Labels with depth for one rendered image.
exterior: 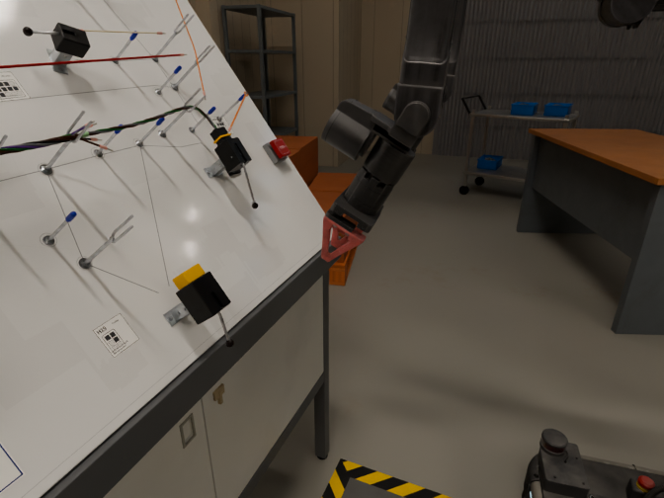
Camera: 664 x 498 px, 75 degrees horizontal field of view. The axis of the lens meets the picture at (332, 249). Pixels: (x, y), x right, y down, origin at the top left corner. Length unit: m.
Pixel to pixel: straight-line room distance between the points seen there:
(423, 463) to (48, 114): 1.52
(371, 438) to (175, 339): 1.19
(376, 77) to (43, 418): 6.67
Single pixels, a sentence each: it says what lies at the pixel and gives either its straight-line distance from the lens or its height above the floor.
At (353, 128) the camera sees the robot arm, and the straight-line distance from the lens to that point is 0.62.
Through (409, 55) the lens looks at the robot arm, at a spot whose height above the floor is 1.33.
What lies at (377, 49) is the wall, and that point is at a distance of 7.03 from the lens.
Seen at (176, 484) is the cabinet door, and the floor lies 0.63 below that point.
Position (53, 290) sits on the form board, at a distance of 0.71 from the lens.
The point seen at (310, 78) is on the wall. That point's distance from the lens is 5.98.
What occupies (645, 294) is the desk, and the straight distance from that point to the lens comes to 2.72.
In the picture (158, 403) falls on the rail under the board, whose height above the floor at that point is 0.86.
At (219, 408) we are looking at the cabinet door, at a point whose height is 0.69.
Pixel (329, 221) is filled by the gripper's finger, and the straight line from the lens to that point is 0.63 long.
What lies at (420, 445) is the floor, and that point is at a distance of 1.82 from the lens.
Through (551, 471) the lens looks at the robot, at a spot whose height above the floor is 0.28.
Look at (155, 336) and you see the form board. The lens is 0.75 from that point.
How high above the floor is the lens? 1.32
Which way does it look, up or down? 23 degrees down
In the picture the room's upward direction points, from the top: straight up
